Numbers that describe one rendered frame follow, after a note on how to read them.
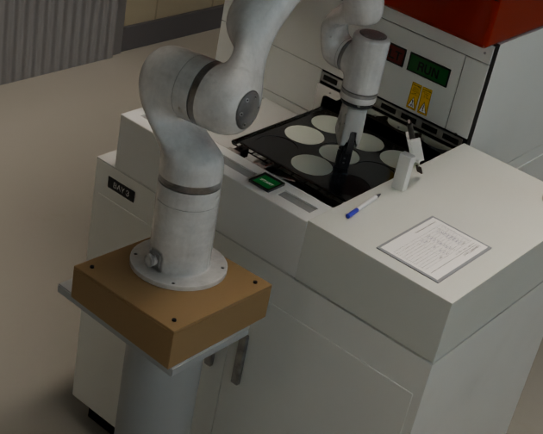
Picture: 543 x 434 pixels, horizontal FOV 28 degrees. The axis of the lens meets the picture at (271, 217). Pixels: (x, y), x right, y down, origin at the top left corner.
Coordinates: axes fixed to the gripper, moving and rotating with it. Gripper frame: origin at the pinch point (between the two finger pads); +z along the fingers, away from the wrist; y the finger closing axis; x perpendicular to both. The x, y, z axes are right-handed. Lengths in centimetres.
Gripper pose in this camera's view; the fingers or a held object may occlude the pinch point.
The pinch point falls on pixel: (343, 158)
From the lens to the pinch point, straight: 255.2
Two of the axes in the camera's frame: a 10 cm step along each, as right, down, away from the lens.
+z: -1.8, 8.4, 5.1
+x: 9.8, 1.3, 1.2
